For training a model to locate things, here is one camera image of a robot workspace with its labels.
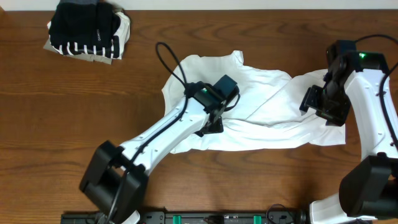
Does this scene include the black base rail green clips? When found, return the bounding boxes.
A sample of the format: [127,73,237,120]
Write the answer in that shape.
[60,203,308,224]

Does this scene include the white printed t-shirt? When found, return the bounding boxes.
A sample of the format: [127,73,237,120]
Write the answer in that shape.
[172,50,346,154]

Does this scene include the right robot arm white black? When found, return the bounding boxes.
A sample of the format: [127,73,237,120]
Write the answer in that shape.
[300,40,397,223]

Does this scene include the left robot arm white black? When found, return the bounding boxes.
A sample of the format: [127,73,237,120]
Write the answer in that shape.
[80,75,239,223]

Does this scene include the black folded garment top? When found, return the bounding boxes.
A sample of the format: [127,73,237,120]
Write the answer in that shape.
[49,0,121,48]

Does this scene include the beige folded garment bottom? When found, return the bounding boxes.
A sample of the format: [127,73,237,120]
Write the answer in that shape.
[43,39,113,65]

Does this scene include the black white striped folded shirt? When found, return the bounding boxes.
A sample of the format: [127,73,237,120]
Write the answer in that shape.
[52,9,131,60]

